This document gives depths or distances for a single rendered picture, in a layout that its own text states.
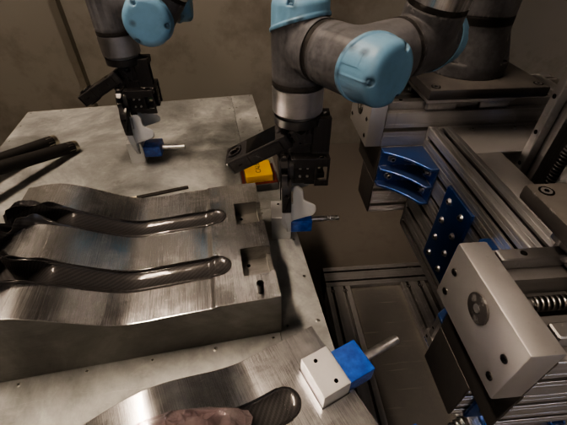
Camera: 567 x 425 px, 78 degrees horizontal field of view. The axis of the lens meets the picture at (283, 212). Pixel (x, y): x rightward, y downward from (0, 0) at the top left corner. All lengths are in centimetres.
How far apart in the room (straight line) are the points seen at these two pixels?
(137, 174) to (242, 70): 150
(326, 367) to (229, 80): 205
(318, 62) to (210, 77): 191
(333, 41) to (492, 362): 37
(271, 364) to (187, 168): 56
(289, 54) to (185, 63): 187
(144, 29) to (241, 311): 45
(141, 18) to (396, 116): 47
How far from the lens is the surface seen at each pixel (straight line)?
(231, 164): 57
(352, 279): 136
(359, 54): 40
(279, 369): 47
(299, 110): 51
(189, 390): 44
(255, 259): 56
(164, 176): 88
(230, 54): 227
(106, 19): 81
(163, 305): 50
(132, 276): 55
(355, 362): 46
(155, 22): 64
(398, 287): 140
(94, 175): 94
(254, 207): 63
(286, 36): 48
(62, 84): 258
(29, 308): 52
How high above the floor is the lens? 128
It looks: 41 degrees down
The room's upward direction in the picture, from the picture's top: straight up
